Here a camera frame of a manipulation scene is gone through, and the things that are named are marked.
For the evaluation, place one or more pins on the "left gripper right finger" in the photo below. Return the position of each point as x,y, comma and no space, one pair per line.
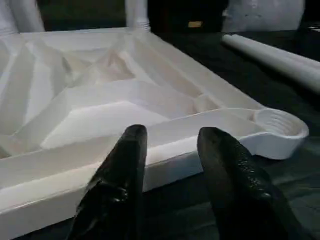
237,187

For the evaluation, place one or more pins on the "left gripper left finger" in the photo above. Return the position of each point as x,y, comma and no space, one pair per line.
117,187

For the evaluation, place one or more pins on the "white plastic table top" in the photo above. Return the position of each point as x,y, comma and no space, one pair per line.
87,100

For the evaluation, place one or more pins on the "black work mat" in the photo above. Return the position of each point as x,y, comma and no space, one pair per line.
225,62

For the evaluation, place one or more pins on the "black furniture with yellow label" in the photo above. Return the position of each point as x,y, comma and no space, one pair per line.
175,15

